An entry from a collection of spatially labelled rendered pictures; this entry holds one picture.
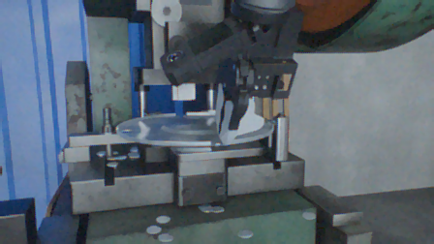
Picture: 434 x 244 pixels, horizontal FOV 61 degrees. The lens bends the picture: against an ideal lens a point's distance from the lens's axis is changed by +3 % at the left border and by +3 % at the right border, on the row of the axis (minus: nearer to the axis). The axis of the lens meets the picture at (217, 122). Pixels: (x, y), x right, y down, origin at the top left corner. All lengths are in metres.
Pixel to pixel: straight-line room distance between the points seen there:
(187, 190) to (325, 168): 1.84
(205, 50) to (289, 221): 0.37
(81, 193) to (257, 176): 0.32
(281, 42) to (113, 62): 0.56
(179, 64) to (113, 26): 0.53
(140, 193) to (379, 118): 2.09
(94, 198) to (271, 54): 0.39
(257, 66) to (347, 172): 2.12
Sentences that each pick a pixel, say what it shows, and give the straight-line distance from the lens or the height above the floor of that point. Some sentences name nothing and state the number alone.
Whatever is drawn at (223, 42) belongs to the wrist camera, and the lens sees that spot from 0.43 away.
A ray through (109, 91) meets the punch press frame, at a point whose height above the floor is 0.83.
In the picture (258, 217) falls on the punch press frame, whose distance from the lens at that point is 0.64.
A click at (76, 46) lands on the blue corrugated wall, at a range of 1.90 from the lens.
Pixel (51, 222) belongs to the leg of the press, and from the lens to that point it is 0.68.
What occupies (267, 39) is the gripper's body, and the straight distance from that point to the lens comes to 0.46.
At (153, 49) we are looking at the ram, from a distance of 0.69.
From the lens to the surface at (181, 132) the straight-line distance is 0.62.
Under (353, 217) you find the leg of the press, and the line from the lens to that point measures 0.70.
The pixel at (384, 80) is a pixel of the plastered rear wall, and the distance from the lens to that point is 2.56.
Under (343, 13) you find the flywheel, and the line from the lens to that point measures 0.84.
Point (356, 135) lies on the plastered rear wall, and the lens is 2.49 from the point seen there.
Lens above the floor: 0.91
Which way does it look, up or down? 10 degrees down
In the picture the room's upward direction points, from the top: straight up
